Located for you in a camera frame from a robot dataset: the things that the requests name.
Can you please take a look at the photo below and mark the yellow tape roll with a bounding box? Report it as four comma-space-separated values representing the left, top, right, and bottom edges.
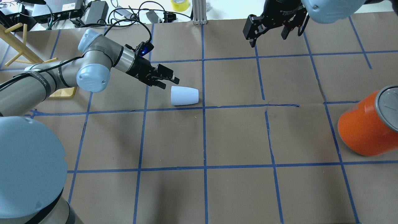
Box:
170, 0, 189, 12

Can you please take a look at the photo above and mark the aluminium frame post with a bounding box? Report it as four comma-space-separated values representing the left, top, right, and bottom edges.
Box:
192, 0, 208, 25

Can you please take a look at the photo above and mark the black power adapter brick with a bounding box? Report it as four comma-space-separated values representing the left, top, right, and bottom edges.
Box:
146, 10, 162, 24

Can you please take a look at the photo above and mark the light blue plastic cup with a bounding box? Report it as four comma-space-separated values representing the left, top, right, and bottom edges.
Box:
170, 86, 199, 106

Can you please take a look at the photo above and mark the orange canister with grey lid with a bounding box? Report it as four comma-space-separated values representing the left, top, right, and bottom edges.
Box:
337, 85, 398, 156

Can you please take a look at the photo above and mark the large black power brick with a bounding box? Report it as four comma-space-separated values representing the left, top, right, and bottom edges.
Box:
85, 1, 109, 24

